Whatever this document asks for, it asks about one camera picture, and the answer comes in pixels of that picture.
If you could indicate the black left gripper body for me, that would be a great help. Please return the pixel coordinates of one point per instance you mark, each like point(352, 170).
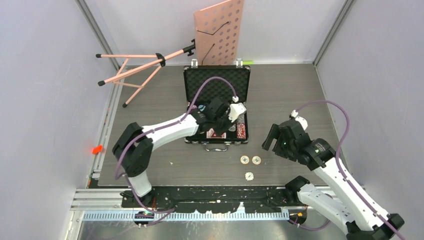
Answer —
point(221, 124)

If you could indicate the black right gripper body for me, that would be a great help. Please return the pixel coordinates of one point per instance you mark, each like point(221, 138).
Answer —
point(283, 148)

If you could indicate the white 1 chip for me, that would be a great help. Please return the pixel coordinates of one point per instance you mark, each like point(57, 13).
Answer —
point(249, 176)

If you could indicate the yellow chip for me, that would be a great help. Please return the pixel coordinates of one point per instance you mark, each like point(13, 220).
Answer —
point(244, 159)

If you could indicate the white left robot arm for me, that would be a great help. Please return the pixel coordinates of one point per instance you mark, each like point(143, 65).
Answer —
point(134, 147)

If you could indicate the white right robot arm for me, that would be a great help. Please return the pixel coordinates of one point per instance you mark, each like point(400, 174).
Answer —
point(355, 213)

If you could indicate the light blue chip stack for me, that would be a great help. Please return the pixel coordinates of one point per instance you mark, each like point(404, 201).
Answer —
point(201, 107)

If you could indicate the red backed card deck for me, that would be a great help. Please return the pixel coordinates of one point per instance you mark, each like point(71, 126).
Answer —
point(213, 135)

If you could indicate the red chip stack right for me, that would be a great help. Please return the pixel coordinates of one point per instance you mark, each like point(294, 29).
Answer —
point(241, 131)

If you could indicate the black aluminium poker case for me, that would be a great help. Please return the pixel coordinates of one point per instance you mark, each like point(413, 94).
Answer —
point(206, 82)

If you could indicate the pink perforated music stand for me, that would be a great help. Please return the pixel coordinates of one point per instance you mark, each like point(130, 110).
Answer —
point(217, 31)

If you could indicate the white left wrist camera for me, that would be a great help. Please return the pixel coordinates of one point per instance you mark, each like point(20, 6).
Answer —
point(236, 108)

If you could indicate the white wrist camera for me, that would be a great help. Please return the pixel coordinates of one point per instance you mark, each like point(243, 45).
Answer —
point(303, 122)
point(236, 108)

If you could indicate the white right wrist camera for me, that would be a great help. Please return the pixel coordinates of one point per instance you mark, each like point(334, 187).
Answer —
point(303, 122)

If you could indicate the orange clip on rail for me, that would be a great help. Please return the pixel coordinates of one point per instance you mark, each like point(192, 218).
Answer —
point(96, 150)

